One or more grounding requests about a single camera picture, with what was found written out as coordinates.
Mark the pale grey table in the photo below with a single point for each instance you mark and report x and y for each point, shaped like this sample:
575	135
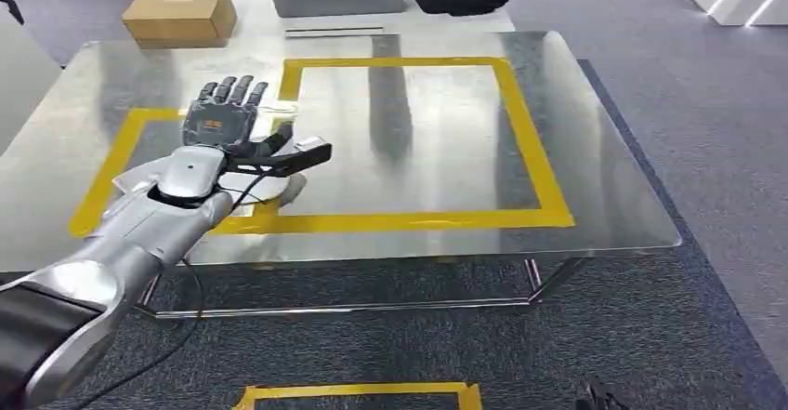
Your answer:
21	81

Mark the small yellow tape frame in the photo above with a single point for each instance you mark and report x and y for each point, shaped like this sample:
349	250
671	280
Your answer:
105	179

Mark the steel bench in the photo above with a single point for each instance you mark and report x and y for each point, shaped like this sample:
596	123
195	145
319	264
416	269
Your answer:
431	148

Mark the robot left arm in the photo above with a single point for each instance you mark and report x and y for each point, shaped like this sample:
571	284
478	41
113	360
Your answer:
123	235

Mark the yellow floor tape frame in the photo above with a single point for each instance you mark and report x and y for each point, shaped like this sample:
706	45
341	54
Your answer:
357	389

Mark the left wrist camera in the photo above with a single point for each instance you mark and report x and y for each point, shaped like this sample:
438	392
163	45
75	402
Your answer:
295	161

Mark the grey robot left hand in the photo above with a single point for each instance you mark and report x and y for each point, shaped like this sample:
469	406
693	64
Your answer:
218	121

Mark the brown cardboard box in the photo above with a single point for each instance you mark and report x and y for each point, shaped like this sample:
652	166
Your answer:
178	13

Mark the white table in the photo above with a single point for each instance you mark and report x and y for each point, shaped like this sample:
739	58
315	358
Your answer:
258	25

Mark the large yellow tape frame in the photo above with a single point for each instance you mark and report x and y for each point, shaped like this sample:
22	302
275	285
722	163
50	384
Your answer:
529	148

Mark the black robot foot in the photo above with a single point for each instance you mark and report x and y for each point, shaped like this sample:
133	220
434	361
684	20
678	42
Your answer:
600	398

